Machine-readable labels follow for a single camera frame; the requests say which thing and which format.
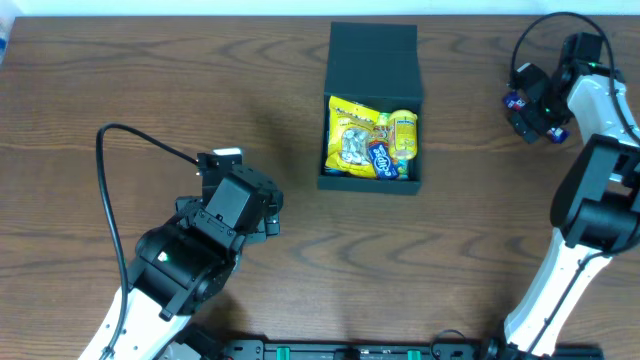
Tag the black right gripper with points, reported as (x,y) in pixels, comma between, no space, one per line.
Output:
(531,116)

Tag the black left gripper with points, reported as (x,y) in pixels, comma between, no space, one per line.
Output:
(272,223)

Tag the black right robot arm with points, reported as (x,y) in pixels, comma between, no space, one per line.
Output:
(595,211)

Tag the green Haribo worms bag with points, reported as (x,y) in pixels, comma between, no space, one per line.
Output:
(381,133)

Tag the yellow Mentos gum bottle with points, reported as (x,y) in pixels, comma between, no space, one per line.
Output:
(403,144)

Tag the purple Dairy Milk bar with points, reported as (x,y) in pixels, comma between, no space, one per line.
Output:
(532,120)

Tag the black mounting rail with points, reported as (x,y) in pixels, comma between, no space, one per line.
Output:
(195,343)

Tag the black gift box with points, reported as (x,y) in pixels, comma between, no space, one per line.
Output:
(375,65)

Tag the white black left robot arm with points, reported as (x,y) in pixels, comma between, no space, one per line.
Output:
(181,264)

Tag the blue Oreo cookie pack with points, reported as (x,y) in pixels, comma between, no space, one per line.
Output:
(333,172)

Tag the yellow nuts snack bag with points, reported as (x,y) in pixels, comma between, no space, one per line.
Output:
(351,127)

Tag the blue Eclipse mints tin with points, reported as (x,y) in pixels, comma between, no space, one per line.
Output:
(382,162)

